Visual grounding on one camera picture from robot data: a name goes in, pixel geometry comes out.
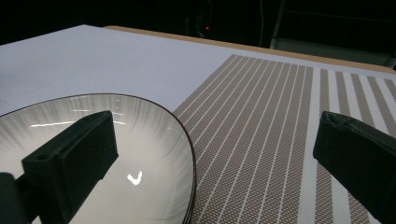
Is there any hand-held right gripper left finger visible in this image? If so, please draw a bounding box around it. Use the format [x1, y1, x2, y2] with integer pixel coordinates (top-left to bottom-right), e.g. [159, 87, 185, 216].
[21, 109, 120, 224]

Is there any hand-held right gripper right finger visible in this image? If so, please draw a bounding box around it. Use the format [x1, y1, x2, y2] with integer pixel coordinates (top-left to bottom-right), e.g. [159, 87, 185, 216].
[312, 110, 396, 224]

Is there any white plate with dark rim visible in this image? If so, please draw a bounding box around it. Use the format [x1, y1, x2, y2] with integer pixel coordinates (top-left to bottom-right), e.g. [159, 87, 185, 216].
[0, 92, 197, 224]

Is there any brown striped woven placemat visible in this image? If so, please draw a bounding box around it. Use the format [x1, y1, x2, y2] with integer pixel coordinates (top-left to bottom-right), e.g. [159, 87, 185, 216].
[173, 53, 396, 224]

